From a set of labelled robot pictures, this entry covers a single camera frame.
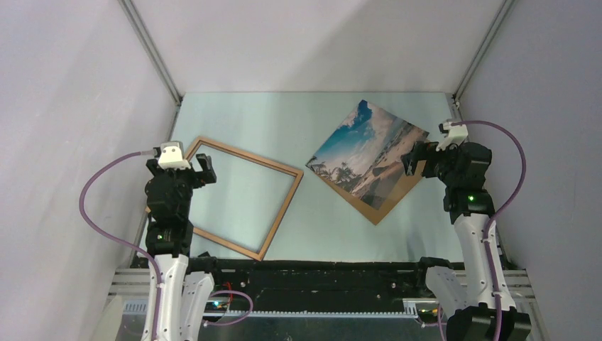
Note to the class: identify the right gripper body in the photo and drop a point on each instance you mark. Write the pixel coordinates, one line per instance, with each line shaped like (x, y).
(440, 163)

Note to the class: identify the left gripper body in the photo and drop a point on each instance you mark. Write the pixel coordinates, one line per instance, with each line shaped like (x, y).
(187, 180)

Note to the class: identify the wooden picture frame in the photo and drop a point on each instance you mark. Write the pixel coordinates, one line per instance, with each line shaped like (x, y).
(239, 215)

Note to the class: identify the beach photo print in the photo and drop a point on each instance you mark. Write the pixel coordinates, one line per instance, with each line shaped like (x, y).
(363, 156)

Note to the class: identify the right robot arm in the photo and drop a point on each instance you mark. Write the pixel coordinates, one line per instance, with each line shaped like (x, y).
(483, 309)

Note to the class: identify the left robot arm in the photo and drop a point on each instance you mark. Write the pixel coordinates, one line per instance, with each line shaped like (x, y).
(177, 297)

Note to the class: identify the brown backing board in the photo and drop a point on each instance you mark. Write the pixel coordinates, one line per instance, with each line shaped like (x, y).
(395, 197)

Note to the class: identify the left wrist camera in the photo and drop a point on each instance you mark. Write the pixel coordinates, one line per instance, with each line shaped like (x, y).
(171, 156)

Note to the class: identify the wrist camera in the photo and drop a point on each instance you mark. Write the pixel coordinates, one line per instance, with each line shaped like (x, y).
(171, 156)
(454, 133)

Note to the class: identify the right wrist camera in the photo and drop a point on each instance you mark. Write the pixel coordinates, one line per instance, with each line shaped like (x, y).
(454, 133)

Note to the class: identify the aluminium base frame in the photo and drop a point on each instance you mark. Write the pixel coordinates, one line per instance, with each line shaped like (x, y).
(131, 285)

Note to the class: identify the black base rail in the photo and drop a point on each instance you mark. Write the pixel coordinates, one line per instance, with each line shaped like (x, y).
(286, 286)

